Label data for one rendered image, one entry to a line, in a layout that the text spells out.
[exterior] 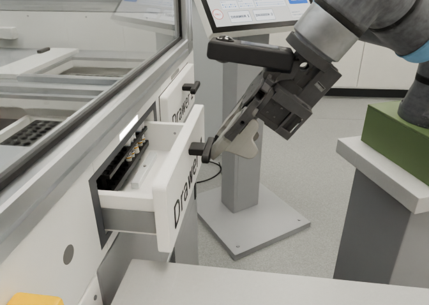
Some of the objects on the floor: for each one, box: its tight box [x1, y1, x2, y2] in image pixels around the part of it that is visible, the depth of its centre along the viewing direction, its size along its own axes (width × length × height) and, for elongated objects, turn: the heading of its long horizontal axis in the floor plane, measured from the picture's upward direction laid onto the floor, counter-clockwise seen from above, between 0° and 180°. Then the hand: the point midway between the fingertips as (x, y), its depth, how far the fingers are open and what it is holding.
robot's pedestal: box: [333, 136, 429, 288], centre depth 101 cm, size 30×30×76 cm
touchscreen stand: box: [197, 34, 311, 260], centre depth 162 cm, size 50×45×102 cm
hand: (214, 144), depth 55 cm, fingers closed on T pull, 3 cm apart
